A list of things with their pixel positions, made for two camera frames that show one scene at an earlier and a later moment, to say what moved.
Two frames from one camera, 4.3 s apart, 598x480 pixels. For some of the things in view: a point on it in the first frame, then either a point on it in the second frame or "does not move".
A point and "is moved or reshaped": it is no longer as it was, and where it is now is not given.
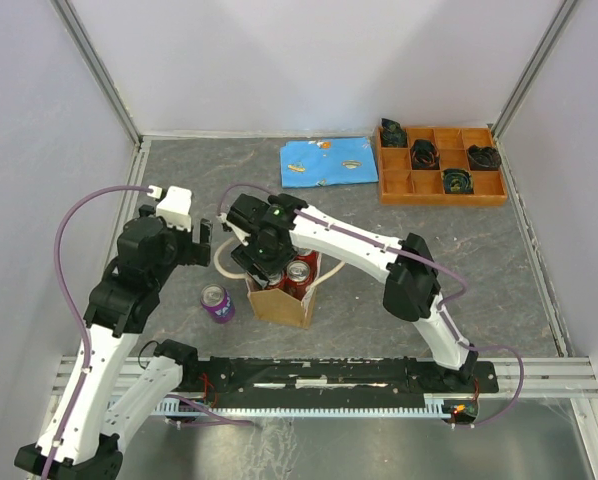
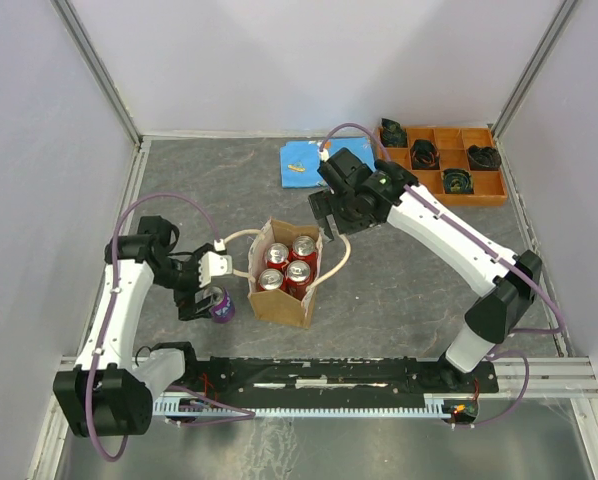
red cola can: (254, 285) is moved or reshaped
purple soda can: (218, 302) does not move
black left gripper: (196, 251) → (186, 301)
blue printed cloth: (334, 161) does not move
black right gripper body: (269, 260) → (349, 221)
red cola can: (285, 283) is moved or reshaped
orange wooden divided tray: (441, 166) does not move
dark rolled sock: (393, 134) does not move
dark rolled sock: (484, 157) does not move
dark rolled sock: (457, 181) does not move
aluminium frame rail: (95, 65) does not move
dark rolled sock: (424, 155) does not move
